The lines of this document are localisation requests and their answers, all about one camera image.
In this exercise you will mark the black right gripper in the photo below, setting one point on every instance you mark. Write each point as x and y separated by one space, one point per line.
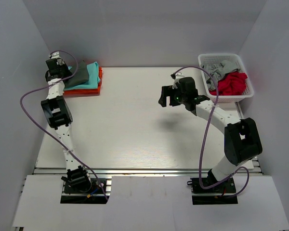
167 91

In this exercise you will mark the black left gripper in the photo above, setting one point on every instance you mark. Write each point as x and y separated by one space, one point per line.
69 72

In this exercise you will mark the dark grey t-shirt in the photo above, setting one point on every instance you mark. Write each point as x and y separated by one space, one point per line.
81 76

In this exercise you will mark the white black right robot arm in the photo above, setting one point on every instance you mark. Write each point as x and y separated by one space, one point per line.
241 138

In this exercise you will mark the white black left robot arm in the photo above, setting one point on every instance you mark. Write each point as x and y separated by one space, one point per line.
59 118

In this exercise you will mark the teal folded t-shirt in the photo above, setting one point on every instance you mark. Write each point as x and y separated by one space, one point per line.
86 78

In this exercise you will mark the orange folded t-shirt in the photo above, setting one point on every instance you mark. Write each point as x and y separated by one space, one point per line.
86 91

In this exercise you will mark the light grey t-shirt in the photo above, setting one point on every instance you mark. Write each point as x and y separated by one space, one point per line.
218 72

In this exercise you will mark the white plastic laundry basket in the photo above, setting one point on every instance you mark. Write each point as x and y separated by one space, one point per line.
215 58

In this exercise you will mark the red t-shirt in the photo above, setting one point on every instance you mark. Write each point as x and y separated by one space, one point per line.
233 84

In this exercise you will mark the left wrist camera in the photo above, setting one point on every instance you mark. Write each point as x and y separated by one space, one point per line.
55 55

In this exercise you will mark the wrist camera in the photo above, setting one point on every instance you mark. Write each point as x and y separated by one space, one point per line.
176 77
55 55

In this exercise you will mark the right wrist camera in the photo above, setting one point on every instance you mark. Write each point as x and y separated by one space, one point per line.
176 77

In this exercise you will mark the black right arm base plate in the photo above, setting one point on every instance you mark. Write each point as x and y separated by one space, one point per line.
222 194

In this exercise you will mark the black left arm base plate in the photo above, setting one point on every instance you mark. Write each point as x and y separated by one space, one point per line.
92 193

